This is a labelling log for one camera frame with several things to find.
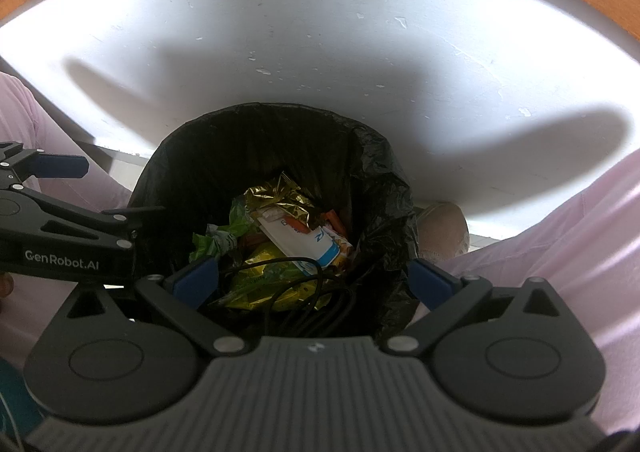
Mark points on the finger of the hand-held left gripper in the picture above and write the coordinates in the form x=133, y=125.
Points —
x=60, y=166
x=75, y=222

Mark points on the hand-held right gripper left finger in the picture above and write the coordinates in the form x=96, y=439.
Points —
x=195, y=282

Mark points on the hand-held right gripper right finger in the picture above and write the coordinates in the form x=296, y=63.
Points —
x=430, y=284

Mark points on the green white plastic wrapper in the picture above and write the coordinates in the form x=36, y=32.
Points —
x=215, y=237

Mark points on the white blue paper bag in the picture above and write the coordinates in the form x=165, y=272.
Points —
x=300, y=239

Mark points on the gold candy wrapper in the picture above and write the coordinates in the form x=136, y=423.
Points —
x=280, y=194

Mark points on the trash bin with black bag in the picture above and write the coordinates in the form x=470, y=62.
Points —
x=200, y=156

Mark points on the teal printed fabric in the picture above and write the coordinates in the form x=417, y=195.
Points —
x=17, y=397

